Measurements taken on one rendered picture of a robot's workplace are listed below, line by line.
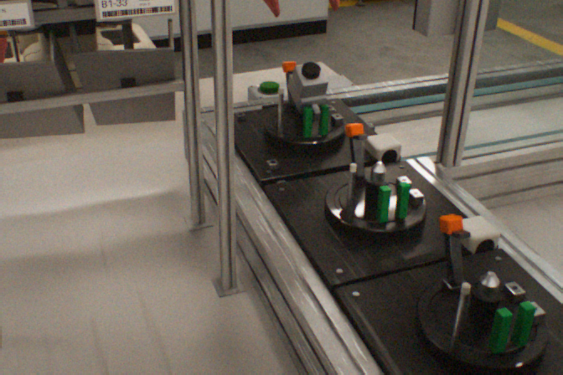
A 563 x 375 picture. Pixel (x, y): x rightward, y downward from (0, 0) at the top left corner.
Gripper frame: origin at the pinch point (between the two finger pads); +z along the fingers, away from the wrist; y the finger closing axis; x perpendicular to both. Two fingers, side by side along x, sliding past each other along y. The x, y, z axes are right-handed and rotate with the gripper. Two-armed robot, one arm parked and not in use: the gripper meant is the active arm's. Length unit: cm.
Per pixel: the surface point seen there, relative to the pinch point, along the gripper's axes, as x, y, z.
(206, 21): 288, 57, -136
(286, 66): 13.3, -0.5, 4.1
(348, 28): 311, 161, -130
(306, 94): 6.1, -1.2, 11.8
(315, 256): -7.8, -10.9, 37.8
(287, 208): 0.4, -10.4, 29.8
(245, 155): 12.4, -11.5, 18.4
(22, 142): 47, -46, 0
